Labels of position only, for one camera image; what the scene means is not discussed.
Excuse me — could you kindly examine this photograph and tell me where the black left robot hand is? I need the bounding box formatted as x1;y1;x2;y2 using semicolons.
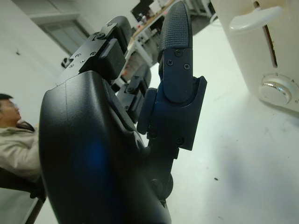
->
38;0;208;224

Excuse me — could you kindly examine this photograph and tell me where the white two-slot toaster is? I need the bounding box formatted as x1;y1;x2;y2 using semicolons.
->
210;0;299;112

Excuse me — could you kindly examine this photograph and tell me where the silver toaster dial knob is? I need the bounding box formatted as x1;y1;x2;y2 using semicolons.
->
258;74;295;108

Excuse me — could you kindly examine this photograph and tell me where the white toaster lever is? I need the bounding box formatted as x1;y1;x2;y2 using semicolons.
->
228;6;285;37

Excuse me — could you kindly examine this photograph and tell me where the person in beige jacket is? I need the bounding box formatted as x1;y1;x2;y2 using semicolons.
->
0;93;43;182

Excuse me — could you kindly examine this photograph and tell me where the black office chair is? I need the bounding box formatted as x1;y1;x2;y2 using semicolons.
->
0;121;47;224

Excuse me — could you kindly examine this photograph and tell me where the grey framed window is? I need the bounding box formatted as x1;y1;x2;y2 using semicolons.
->
30;14;87;56

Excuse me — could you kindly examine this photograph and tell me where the cluttered workbench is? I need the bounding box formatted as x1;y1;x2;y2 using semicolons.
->
126;0;211;77

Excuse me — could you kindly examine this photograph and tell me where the black monitor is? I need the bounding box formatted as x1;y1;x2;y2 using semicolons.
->
131;0;156;23

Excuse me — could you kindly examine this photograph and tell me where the white toaster power cord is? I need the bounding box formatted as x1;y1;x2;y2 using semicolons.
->
209;11;220;24

